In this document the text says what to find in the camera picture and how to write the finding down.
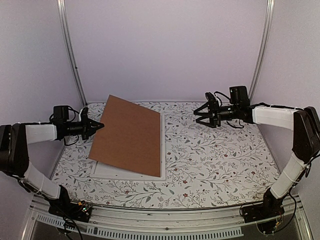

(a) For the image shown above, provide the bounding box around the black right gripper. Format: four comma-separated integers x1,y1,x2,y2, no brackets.
194,100,240,129

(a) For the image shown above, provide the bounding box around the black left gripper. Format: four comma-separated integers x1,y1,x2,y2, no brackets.
64,114,105,140

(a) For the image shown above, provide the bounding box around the brown frame backing board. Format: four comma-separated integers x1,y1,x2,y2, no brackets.
88,95,161,177

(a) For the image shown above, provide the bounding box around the white picture frame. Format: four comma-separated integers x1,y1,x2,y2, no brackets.
90,113,166,182

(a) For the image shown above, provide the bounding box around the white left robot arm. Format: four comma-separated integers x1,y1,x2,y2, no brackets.
0,112,104,217

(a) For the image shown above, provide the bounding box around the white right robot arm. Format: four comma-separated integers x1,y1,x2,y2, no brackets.
193,99,320,200

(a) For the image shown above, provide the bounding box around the floral patterned table mat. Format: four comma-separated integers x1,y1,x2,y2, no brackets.
52,102,280,209

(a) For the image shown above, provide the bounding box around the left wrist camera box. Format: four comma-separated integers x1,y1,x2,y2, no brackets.
52,105,69,125

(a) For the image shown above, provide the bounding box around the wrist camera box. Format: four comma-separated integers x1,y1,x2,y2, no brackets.
229,85,250,107
52,105,69,125

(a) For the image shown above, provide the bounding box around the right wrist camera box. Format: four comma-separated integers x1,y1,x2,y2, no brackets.
229,85,250,107

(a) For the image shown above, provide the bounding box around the front aluminium rail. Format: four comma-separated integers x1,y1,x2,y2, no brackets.
21,196,314,240

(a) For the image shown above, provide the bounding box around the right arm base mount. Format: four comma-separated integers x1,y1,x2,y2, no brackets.
239,189,285,223

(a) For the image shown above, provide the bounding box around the right aluminium corner post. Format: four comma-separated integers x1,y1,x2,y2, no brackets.
248,0,275,100

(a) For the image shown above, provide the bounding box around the aluminium corner post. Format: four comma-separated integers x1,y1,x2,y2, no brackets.
56,0,88,106
248,0,275,100

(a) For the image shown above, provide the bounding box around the left aluminium corner post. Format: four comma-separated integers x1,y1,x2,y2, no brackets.
56,0,88,106

